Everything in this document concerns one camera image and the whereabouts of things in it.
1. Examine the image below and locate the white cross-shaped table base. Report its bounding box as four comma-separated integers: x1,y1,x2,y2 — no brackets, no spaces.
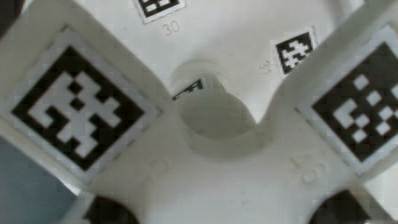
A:
0,0,398,224

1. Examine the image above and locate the white round table top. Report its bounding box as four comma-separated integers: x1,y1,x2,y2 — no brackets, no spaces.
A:
77,0,367,118

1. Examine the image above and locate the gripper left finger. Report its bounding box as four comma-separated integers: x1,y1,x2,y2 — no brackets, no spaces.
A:
60,191,145,224

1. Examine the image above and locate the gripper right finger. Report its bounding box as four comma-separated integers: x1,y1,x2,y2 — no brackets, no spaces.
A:
306,186,398,224

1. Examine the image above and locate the white cylindrical table leg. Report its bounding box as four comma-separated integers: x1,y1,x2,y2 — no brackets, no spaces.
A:
171,61,262,160

